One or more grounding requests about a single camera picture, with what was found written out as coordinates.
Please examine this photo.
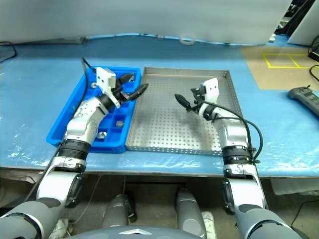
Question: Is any grey robot left leg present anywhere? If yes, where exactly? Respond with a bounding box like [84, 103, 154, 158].
[101, 193, 137, 228]

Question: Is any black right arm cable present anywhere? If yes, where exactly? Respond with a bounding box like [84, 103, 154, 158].
[196, 101, 264, 164]

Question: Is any white robot right foot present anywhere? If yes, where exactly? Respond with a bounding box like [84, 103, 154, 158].
[201, 211, 215, 237]

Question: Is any brown mat with yellow tape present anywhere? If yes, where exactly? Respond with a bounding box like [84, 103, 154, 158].
[240, 46, 319, 91]

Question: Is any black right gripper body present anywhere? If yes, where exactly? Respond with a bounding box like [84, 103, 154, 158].
[190, 86, 206, 108]

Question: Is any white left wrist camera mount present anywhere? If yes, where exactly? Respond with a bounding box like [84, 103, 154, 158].
[96, 67, 121, 109]

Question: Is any perforated metal tray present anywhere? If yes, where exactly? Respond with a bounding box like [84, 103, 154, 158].
[125, 66, 246, 156]

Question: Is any grey robot right leg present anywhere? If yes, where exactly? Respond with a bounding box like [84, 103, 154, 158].
[175, 188, 207, 239]

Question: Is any grey robot leg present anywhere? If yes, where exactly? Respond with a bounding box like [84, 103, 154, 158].
[175, 188, 207, 239]
[101, 193, 137, 228]

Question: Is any thin black cable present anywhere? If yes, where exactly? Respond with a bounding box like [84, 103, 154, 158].
[308, 34, 319, 83]

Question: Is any white backdrop board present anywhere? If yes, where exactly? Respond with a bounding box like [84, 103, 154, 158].
[0, 0, 292, 46]

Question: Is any black power cable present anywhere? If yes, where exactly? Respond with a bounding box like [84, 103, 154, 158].
[0, 41, 18, 63]

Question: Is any grey robot torso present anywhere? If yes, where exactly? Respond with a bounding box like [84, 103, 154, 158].
[68, 225, 179, 239]

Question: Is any dark grey remote controller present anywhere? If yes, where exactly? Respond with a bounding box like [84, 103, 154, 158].
[289, 86, 319, 116]

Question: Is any blue plastic compartment tray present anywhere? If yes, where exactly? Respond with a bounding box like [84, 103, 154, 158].
[46, 66, 143, 154]

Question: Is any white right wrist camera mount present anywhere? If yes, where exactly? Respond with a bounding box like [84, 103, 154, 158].
[199, 77, 220, 110]

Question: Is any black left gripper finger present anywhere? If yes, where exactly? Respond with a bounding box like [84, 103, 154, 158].
[119, 73, 135, 86]
[128, 83, 150, 101]

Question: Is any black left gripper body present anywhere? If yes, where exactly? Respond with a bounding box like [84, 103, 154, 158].
[113, 84, 131, 104]

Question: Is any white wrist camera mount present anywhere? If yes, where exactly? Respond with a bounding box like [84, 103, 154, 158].
[96, 67, 121, 109]
[199, 77, 220, 110]

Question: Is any white tape roll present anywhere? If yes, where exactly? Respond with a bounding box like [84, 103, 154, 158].
[179, 37, 196, 46]

